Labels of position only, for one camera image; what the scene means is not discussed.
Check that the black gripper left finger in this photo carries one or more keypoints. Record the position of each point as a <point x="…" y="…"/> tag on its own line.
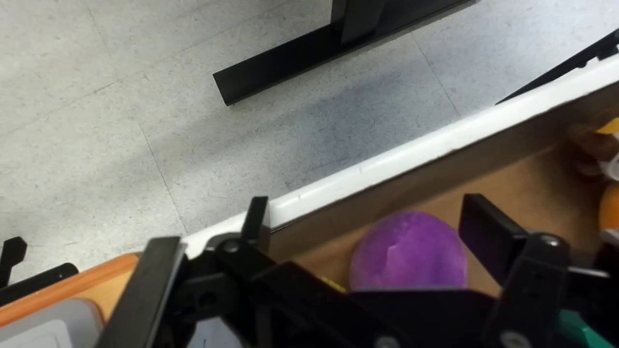
<point x="145" y="291"/>

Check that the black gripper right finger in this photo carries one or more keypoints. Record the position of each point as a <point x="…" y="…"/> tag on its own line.
<point x="494" y="226"/>

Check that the purple plush toy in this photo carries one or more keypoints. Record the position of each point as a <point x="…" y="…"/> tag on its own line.
<point x="412" y="253"/>

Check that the wooden toy kitchen counter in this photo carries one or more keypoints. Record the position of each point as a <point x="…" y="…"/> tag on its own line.
<point x="78" y="287"/>

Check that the grey toy stove top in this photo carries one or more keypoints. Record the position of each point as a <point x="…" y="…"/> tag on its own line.
<point x="45" y="330"/>

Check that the yellow green plush pineapple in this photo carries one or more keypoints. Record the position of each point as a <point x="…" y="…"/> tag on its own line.
<point x="610" y="212"/>

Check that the white toy sink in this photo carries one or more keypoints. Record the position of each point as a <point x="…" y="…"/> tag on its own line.
<point x="387" y="166"/>

